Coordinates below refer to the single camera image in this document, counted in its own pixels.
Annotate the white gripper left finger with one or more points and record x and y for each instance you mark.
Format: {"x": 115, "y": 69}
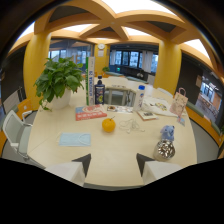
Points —
{"x": 68, "y": 170}

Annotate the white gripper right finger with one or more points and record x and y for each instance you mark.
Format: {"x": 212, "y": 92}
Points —
{"x": 160, "y": 170}

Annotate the light blue face mask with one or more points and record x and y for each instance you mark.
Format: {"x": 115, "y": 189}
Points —
{"x": 75, "y": 139}

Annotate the blue plush toy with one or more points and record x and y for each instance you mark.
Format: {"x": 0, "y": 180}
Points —
{"x": 167, "y": 132}

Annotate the small blue card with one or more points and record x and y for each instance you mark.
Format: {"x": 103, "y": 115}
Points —
{"x": 181, "y": 121}

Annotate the small booklet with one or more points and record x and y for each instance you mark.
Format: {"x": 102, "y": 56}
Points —
{"x": 147, "y": 115}

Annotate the orange fruit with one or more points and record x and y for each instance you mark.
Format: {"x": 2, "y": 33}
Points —
{"x": 108, "y": 125}

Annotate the red book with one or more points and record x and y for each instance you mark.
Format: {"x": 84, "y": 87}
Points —
{"x": 90, "y": 112}

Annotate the white mesh office chair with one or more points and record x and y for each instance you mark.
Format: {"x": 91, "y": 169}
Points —
{"x": 16, "y": 134}

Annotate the white newspaper sheets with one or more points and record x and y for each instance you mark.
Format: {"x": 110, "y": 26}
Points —
{"x": 159, "y": 105}

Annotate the pink patterned gift bag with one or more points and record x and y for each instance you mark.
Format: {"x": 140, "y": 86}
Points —
{"x": 179, "y": 102}

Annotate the white plant pot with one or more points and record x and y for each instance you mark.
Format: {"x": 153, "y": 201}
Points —
{"x": 62, "y": 99}

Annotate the white bottle blue cap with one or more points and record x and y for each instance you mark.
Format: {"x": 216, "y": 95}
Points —
{"x": 139, "y": 97}

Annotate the small snack packet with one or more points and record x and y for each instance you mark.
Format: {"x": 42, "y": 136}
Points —
{"x": 111, "y": 108}

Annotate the orange chair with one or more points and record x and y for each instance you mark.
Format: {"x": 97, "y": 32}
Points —
{"x": 24, "y": 107}

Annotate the dark blue bottle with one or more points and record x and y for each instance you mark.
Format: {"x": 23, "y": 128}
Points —
{"x": 99, "y": 92}

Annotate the green potted plant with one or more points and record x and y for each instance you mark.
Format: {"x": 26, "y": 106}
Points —
{"x": 58, "y": 80}

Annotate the white tall box green print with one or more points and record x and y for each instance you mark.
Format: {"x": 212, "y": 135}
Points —
{"x": 90, "y": 81}

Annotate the round wall clock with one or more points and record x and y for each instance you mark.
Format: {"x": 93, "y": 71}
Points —
{"x": 101, "y": 46}

